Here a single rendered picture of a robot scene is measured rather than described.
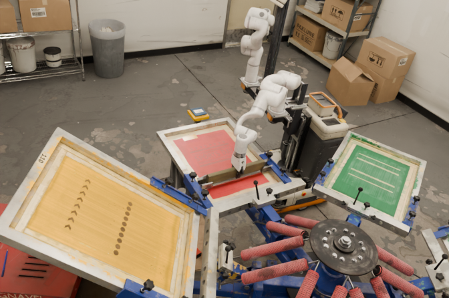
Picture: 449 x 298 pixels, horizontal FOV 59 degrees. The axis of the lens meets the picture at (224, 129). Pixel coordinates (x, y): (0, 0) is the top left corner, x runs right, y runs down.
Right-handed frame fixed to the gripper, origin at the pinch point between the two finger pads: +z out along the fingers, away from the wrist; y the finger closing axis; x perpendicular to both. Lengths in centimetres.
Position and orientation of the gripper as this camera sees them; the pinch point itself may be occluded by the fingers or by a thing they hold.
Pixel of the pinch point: (236, 172)
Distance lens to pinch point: 248.0
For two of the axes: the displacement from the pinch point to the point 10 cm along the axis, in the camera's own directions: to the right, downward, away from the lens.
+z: -1.2, 8.1, 5.7
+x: -8.7, 1.9, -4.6
